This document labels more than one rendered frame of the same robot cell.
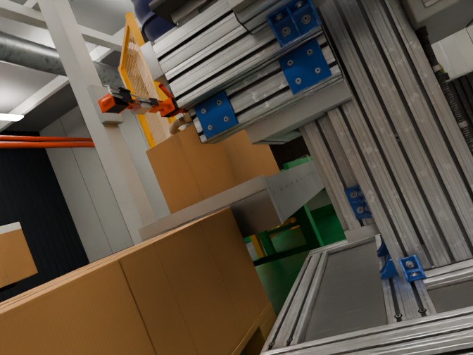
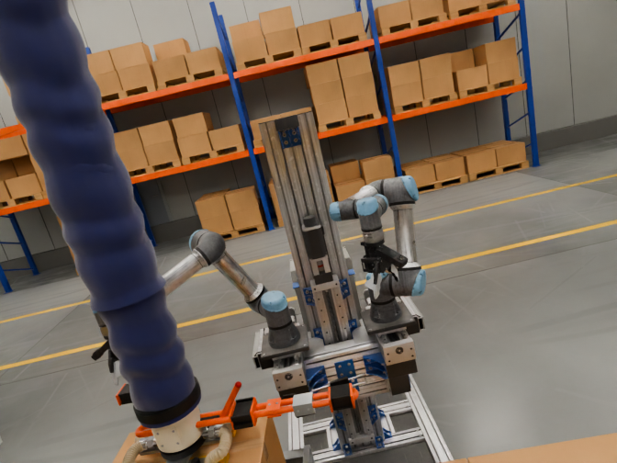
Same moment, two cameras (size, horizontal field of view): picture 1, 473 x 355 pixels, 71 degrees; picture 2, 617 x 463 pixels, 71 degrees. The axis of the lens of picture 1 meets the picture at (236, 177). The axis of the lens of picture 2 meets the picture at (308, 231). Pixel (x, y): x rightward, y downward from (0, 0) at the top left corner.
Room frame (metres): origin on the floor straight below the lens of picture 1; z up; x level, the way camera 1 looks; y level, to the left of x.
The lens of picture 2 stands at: (1.68, 1.54, 2.03)
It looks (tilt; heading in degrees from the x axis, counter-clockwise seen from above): 15 degrees down; 249
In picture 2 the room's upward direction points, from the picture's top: 14 degrees counter-clockwise
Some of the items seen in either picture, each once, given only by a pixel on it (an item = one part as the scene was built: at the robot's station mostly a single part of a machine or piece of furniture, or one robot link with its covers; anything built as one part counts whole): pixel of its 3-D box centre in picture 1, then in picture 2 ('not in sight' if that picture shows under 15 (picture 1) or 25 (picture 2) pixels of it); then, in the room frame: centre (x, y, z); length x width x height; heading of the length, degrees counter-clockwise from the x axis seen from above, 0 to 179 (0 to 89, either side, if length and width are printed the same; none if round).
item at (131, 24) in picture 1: (171, 160); not in sight; (2.68, 0.43, 1.05); 0.87 x 0.10 x 2.10; 26
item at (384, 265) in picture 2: not in sight; (375, 255); (0.95, 0.21, 1.48); 0.09 x 0.08 x 0.12; 113
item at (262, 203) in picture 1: (205, 232); not in sight; (1.46, 0.22, 0.47); 0.70 x 0.03 x 0.15; 64
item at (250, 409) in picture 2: (171, 108); (244, 412); (1.56, 0.16, 1.08); 0.10 x 0.08 x 0.06; 63
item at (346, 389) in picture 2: (114, 103); (341, 397); (1.25, 0.32, 1.08); 0.08 x 0.07 x 0.05; 153
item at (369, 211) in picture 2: not in sight; (369, 213); (0.94, 0.22, 1.64); 0.09 x 0.08 x 0.11; 42
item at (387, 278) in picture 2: not in sight; (381, 283); (0.77, -0.11, 1.20); 0.13 x 0.12 x 0.14; 132
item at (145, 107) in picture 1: (140, 106); (303, 403); (1.36, 0.26, 1.07); 0.07 x 0.07 x 0.04; 63
